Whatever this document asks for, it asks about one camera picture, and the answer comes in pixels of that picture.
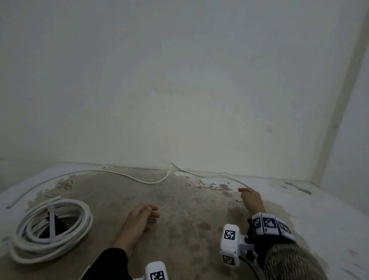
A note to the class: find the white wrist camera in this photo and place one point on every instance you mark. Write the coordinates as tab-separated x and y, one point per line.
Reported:
231	242
156	271

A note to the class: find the person's right hand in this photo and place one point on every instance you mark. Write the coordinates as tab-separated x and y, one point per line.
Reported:
253	201

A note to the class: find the marker-printed wrist band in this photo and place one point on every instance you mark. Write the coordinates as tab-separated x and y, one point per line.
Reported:
269	223

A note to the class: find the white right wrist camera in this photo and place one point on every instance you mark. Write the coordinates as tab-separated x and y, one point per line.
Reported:
231	242

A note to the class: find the person's right forearm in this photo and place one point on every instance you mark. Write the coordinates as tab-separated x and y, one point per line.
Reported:
291	264

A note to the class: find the person's bare foot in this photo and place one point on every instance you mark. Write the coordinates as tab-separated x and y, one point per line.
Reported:
138	223

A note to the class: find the person's right fingers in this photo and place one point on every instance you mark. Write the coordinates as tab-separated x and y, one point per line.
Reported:
245	190

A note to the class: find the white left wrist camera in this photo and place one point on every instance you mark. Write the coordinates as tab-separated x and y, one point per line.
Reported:
156	271

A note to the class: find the black trouser leg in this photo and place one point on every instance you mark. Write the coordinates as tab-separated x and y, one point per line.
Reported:
109	265

